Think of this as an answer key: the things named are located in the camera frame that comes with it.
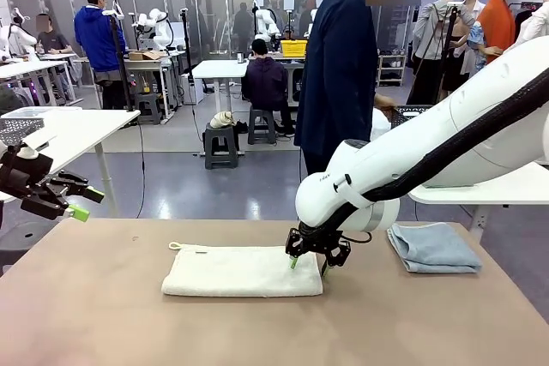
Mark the beige cloth bundle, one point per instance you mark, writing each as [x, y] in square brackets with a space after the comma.
[222, 119]

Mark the white side table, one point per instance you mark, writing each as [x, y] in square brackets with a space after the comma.
[493, 192]
[98, 124]

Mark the grey round stool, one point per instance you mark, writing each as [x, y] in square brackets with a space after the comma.
[13, 241]

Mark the mannequin in grey shirt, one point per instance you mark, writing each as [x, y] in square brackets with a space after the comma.
[433, 27]

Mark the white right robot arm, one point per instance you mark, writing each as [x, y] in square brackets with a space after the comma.
[429, 143]

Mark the black tripod stand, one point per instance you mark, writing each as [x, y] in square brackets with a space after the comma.
[121, 66]
[446, 40]
[187, 49]

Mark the grey perforated plastic basket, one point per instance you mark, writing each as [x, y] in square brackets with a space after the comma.
[407, 115]
[19, 126]

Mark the person in blue hoodie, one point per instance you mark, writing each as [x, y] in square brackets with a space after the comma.
[98, 36]

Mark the white background desk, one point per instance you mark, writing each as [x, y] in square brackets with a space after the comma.
[218, 69]
[25, 67]

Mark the grey workbench desk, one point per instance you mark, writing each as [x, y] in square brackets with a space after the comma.
[146, 67]

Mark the white shoe rack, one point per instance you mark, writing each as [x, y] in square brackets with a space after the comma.
[392, 71]

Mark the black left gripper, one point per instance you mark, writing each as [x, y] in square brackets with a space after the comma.
[21, 188]

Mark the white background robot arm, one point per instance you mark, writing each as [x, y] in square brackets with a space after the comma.
[266, 23]
[17, 36]
[156, 31]

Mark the seated person dark hoodie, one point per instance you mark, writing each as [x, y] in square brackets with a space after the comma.
[266, 79]

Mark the person in navy jacket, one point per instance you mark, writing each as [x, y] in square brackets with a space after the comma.
[339, 61]

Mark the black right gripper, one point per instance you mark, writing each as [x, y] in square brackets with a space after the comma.
[319, 241]

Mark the yellow plastic crate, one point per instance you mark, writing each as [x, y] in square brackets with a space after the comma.
[293, 48]

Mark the grey plastic step stool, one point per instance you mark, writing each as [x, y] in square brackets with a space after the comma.
[221, 147]
[261, 124]
[148, 106]

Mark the white towel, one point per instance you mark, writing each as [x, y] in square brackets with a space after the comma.
[240, 271]

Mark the open cardboard box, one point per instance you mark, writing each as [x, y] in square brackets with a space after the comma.
[146, 55]

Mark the mannequin in white shirt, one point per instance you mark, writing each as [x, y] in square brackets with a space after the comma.
[534, 25]

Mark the person's right hand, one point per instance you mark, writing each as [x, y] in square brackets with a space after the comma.
[385, 103]

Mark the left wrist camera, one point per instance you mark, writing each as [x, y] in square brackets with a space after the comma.
[30, 166]

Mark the light blue towel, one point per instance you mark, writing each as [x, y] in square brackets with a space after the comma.
[437, 248]

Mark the seated person dark t-shirt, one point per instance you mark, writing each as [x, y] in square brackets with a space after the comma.
[53, 40]

